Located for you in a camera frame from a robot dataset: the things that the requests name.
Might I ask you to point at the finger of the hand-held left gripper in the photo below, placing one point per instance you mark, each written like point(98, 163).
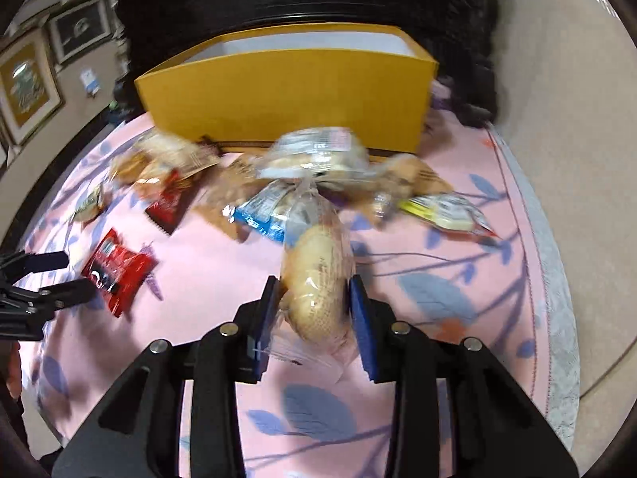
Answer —
point(40, 262)
point(69, 294)

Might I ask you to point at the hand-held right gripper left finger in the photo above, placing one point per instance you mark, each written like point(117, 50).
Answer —
point(266, 328)

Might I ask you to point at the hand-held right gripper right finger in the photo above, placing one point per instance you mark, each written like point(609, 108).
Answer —
point(363, 328)

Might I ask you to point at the clear bread bun packet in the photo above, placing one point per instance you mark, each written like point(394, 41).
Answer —
point(313, 269)

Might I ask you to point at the dark red bar packet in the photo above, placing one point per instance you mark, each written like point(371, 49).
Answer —
point(166, 206)

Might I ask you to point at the brown tea snack packet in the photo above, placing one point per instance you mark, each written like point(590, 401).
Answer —
point(214, 199)

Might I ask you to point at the yellow cardboard box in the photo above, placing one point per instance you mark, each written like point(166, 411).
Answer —
point(298, 94)

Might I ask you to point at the red snack packet white label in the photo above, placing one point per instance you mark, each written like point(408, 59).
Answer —
point(117, 269)

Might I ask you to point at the small yellow green packet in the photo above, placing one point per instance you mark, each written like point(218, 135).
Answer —
point(89, 204)

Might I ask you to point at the pink floral tablecloth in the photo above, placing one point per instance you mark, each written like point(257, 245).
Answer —
point(209, 269)

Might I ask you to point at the blue clear candy packet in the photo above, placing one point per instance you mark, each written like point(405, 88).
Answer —
point(259, 214)

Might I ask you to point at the small crispy snack packet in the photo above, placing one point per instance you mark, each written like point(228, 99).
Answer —
point(127, 167)

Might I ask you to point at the small yellow white snack packet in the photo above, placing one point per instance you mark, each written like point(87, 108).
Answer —
point(448, 211)

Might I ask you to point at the brown pastry packet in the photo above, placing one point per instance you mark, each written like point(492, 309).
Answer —
point(408, 174)

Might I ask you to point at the brown crispy bar packet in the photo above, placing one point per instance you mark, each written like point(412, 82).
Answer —
point(169, 152)

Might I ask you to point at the gold framed picture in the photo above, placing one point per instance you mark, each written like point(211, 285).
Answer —
point(27, 89)

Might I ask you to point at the clear packet of white candies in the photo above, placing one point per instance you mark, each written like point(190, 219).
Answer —
point(313, 154)

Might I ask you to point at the white lace table cover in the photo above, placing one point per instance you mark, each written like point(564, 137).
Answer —
point(552, 308)

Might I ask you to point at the blue white wall holder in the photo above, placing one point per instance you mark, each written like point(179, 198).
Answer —
point(89, 79)

